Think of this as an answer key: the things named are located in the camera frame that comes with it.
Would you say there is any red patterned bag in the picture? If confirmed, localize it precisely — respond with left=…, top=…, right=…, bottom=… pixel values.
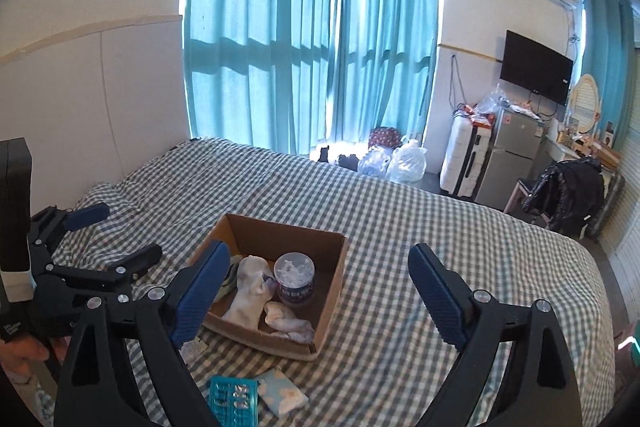
left=369, top=126, right=401, bottom=150

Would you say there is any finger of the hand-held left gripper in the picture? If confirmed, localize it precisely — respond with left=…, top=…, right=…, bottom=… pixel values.
left=30, top=202, right=111, bottom=253
left=52, top=244, right=163, bottom=296

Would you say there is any narrow teal curtain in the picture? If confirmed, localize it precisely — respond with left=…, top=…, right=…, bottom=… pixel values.
left=325, top=0, right=441, bottom=158

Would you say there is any checked bed sheet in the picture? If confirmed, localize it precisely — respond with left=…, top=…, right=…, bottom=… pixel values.
left=10, top=137, right=616, bottom=427

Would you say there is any green cloth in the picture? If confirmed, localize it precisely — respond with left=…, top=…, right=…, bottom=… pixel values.
left=215, top=257, right=246, bottom=303

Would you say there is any black wall television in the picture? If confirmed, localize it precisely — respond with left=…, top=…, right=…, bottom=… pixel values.
left=500, top=30, right=574, bottom=106

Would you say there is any teal side window curtain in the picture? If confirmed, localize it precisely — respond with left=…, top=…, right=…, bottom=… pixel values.
left=577, top=0, right=638, bottom=118

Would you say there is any wooden chair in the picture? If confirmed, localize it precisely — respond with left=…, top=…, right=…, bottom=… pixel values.
left=502, top=177, right=542, bottom=215

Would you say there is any black wall cable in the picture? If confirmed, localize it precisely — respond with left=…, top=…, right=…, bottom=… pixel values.
left=448, top=53, right=468, bottom=118

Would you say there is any clear plastic bag on fridge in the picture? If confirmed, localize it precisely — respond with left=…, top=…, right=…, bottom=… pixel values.
left=472, top=84, right=507, bottom=118

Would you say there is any beige headboard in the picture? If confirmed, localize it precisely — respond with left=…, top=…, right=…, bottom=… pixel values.
left=0, top=14, right=191, bottom=218

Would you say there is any long white sock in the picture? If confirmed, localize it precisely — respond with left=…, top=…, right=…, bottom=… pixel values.
left=221, top=255, right=276, bottom=330

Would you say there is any teal pill blister pack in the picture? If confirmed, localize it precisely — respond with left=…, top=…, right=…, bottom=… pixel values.
left=207, top=374, right=263, bottom=427

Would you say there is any wide teal curtain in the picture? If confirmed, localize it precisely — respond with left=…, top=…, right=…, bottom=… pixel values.
left=182, top=0, right=335, bottom=152

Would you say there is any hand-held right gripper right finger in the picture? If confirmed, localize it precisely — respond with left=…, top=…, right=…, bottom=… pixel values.
left=407, top=243, right=583, bottom=427

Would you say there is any crumpled white sock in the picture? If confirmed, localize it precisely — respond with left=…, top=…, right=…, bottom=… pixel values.
left=264, top=301, right=316, bottom=343

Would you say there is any white suitcase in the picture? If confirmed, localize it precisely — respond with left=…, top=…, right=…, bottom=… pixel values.
left=440, top=112, right=493, bottom=200

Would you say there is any floral tissue pack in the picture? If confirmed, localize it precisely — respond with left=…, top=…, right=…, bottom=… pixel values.
left=255, top=367, right=310, bottom=419

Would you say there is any white desk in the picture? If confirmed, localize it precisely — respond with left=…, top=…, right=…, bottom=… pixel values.
left=547, top=138, right=621, bottom=172

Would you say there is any clear jar with purple label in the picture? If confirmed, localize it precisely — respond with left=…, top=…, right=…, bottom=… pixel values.
left=273, top=252, right=317, bottom=308

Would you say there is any clear bag with water jug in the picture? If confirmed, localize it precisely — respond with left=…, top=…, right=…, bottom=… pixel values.
left=387, top=136, right=428, bottom=185

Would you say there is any brown cardboard box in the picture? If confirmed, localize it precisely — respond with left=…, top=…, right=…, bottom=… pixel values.
left=186, top=213, right=349, bottom=362

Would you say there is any person's left hand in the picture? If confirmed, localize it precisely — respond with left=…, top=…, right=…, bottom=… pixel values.
left=0, top=337, right=51, bottom=377

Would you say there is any grey refrigerator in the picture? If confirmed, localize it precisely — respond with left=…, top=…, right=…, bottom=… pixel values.
left=475, top=104, right=548, bottom=210

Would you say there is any oval white mirror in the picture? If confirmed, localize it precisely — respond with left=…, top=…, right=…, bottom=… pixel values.
left=567, top=74, right=601, bottom=132

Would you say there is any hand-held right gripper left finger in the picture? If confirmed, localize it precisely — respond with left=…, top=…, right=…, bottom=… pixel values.
left=54, top=239, right=232, bottom=427

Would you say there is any black jacket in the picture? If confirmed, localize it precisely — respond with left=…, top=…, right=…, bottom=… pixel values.
left=522, top=157, right=606, bottom=235

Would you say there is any small clear plastic bag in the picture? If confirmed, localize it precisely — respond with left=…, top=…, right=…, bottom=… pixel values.
left=180, top=336, right=208, bottom=364

